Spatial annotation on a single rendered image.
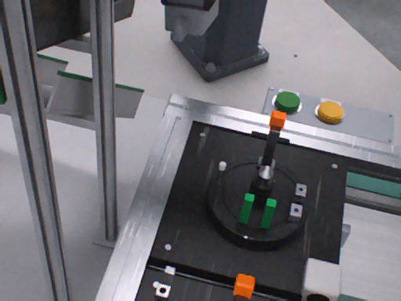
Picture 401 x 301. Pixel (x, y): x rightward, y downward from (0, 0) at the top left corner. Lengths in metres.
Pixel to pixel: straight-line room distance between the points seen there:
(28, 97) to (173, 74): 0.72
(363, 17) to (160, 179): 2.15
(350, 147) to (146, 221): 0.34
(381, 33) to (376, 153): 1.90
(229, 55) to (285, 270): 0.49
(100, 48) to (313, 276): 0.38
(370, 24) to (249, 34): 1.77
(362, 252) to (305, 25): 0.58
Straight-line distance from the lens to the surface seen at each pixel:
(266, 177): 0.78
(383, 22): 2.93
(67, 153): 1.03
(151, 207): 0.84
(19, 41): 0.42
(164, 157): 0.90
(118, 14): 0.72
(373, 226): 0.94
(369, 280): 0.89
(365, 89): 1.22
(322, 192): 0.88
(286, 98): 0.99
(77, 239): 0.93
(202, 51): 1.15
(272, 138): 0.83
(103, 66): 0.65
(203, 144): 0.90
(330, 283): 0.78
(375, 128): 1.01
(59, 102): 0.66
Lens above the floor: 1.65
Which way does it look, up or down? 50 degrees down
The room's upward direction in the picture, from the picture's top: 9 degrees clockwise
